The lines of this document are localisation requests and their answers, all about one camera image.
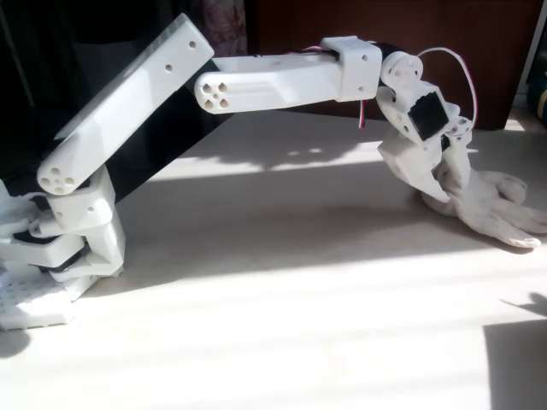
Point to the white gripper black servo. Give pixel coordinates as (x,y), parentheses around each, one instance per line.
(411,163)

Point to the white knitted work glove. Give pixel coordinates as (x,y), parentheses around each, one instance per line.
(491,209)

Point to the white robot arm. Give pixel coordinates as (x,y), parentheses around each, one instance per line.
(128,107)

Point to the green object with yellow stripe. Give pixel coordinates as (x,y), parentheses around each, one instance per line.
(538,91)

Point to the dark brown wooden cabinet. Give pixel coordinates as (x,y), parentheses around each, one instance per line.
(299,25)

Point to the dark floral curtain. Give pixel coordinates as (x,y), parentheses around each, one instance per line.
(226,25)

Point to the white frame post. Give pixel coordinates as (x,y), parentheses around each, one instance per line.
(533,42)

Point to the white perforated base plate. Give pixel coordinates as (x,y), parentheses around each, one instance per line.
(30,303)

